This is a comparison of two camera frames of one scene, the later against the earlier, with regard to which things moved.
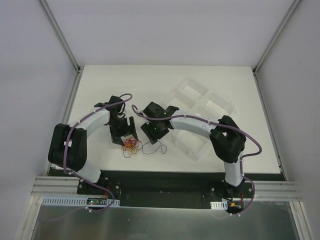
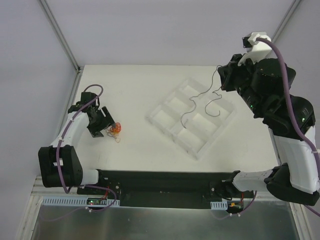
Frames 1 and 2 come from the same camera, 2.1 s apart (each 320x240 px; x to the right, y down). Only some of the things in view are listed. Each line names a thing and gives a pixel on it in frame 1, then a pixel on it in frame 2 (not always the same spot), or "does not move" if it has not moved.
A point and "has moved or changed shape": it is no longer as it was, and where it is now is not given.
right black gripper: x=149 y=130 to x=227 y=75
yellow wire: x=132 y=151 has moved or changed shape
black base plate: x=173 y=188 does not move
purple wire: x=131 y=143 to x=109 y=132
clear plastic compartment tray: x=194 y=100 does not move
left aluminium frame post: x=60 y=35 does not move
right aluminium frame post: x=294 y=5 does not move
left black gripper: x=122 y=128 to x=100 y=122
